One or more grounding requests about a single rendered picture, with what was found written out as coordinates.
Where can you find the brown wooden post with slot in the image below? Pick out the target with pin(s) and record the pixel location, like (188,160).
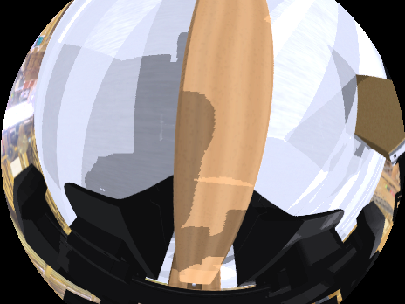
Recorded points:
(174,282)

